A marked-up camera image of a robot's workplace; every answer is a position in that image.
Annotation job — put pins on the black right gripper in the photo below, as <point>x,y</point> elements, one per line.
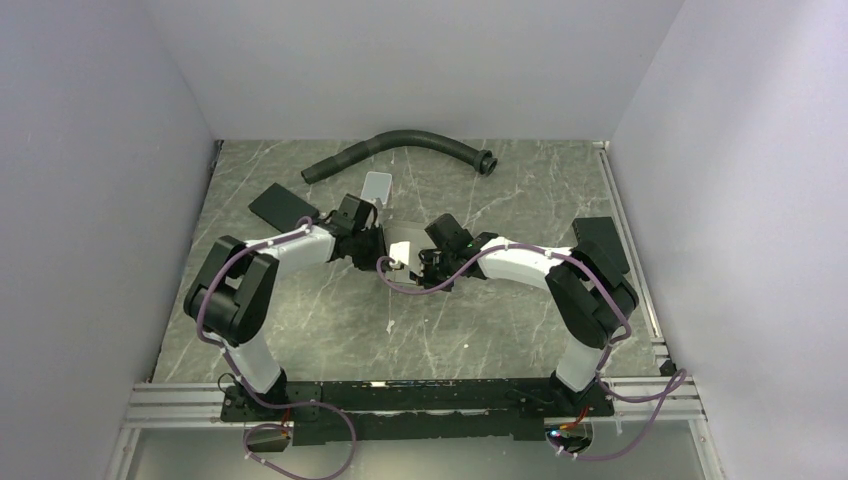
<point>424,279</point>

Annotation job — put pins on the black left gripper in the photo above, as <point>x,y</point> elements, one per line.
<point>370,264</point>

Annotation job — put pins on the white cardboard box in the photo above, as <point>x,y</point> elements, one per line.
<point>396,231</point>

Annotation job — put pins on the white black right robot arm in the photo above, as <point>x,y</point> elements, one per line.
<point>587,283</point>

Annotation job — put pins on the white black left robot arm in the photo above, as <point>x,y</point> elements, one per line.
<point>229,298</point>

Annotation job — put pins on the black flat rectangular box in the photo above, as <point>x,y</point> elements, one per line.
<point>282,209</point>

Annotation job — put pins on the clear white plastic case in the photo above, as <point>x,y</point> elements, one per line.
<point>377,187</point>

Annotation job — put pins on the black mounting base rail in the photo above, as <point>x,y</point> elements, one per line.
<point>330,411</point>

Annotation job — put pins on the aluminium frame rail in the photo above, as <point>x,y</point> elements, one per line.
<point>174,405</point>

